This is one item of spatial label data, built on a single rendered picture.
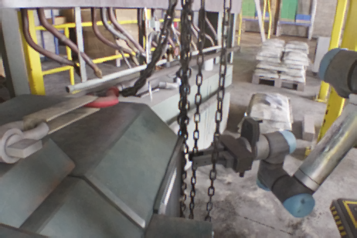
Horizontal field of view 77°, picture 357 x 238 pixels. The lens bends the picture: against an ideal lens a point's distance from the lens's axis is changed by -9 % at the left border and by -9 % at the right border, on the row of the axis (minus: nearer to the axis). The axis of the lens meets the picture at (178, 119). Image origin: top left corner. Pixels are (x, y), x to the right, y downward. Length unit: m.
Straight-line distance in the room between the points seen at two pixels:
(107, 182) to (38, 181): 0.08
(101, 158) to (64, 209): 0.09
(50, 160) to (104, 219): 0.09
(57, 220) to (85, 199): 0.04
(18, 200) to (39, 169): 0.04
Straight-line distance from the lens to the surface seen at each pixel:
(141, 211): 0.32
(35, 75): 2.48
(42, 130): 0.30
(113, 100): 0.44
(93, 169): 0.31
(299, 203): 0.70
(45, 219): 0.26
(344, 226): 1.11
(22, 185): 0.27
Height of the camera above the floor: 1.01
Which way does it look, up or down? 24 degrees down
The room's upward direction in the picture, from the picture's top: 1 degrees clockwise
